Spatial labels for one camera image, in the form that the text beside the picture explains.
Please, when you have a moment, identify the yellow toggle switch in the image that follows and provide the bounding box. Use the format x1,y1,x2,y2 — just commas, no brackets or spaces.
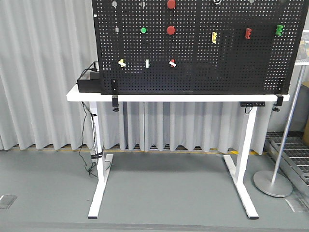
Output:
211,32,217,44

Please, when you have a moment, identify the yellow selector switch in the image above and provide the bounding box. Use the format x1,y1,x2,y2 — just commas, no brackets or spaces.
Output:
118,59,126,68

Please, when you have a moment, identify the black box on desk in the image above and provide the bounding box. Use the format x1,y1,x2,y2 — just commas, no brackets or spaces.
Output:
77,72,101,93

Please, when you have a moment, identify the red selector switch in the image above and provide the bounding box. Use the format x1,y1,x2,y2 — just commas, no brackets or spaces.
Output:
169,59,177,67

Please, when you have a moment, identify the grey pleated curtain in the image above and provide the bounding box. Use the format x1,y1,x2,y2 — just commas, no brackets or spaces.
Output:
0,0,273,155

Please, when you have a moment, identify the lower red push button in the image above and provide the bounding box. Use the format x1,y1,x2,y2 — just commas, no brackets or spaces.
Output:
166,26,176,35

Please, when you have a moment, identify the green toggle switch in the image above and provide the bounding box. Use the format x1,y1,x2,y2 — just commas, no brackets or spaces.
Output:
275,24,284,36

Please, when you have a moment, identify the grey round-base stand pole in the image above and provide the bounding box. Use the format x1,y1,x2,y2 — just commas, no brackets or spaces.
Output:
253,65,305,198

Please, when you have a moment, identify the black perforated pegboard panel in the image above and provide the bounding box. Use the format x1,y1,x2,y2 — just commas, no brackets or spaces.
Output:
92,0,309,95

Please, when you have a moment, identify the right black clamp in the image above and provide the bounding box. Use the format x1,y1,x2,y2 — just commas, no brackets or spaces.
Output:
272,79,283,112

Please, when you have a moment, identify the red push button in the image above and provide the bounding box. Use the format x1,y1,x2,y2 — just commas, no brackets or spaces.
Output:
166,26,176,35
167,0,176,9

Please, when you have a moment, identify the grey floor outlet plate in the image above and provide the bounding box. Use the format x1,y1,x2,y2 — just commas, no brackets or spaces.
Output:
0,194,17,209

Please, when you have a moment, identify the white standing desk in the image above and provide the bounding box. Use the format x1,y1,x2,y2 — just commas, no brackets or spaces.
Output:
66,85,290,219

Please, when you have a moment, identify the green-white selector switch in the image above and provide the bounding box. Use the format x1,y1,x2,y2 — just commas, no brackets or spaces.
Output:
145,59,150,68

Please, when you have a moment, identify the metal floor grating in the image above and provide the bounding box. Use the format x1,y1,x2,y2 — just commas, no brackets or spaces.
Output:
264,131,309,199

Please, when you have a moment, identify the upper red push button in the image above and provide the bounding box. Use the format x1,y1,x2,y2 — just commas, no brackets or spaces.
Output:
167,0,176,9

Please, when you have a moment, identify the red toggle switch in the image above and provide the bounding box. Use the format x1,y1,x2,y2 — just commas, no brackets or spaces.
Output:
245,28,252,40

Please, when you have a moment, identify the desk height control panel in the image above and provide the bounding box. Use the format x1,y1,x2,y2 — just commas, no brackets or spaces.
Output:
240,101,265,107

